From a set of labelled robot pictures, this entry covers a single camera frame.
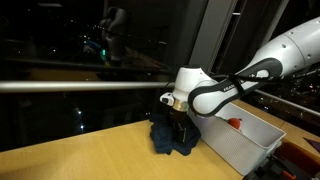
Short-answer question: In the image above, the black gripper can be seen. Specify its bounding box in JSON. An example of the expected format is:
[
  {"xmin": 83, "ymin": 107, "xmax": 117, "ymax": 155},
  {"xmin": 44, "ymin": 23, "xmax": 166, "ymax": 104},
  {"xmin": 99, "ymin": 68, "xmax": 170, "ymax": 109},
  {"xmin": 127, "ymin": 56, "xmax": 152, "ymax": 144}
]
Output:
[{"xmin": 168, "ymin": 110, "xmax": 189, "ymax": 145}]

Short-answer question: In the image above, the dark blue cloth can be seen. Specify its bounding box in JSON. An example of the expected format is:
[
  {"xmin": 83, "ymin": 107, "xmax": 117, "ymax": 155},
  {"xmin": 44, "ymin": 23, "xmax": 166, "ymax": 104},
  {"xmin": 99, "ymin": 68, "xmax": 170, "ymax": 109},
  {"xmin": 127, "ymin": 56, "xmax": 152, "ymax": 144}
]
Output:
[{"xmin": 149, "ymin": 113, "xmax": 202, "ymax": 157}]

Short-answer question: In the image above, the white plastic basket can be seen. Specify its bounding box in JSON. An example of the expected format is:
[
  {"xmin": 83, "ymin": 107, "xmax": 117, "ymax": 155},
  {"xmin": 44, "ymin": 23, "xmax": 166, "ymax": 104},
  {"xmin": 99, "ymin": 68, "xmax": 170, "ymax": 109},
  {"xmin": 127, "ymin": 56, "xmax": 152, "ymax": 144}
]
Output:
[{"xmin": 188, "ymin": 99, "xmax": 287, "ymax": 177}]

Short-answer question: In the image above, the metal window handrail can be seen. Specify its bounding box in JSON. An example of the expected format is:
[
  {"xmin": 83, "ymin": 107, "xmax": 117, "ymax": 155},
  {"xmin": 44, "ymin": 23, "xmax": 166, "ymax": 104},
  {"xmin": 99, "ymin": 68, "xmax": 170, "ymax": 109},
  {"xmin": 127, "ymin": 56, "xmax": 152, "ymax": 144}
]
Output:
[{"xmin": 0, "ymin": 80, "xmax": 320, "ymax": 117}]

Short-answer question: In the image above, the grey window mullion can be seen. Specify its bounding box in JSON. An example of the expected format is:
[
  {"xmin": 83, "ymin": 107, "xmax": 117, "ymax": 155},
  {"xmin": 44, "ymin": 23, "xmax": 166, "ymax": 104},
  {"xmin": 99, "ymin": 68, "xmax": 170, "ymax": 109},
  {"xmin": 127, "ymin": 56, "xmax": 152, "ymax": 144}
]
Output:
[{"xmin": 189, "ymin": 0, "xmax": 239, "ymax": 73}]

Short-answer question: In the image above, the black orange clamp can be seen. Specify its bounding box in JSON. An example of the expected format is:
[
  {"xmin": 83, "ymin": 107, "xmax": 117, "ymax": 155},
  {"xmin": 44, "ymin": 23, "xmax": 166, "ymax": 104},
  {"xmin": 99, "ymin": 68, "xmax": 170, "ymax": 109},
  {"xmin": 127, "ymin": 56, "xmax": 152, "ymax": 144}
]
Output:
[{"xmin": 253, "ymin": 156, "xmax": 320, "ymax": 180}]

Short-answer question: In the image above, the purple sheet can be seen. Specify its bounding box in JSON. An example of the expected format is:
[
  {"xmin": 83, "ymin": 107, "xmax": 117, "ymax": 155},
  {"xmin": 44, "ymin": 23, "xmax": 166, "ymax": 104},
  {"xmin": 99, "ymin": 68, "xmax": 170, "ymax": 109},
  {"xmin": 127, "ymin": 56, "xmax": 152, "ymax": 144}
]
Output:
[{"xmin": 303, "ymin": 137, "xmax": 320, "ymax": 154}]

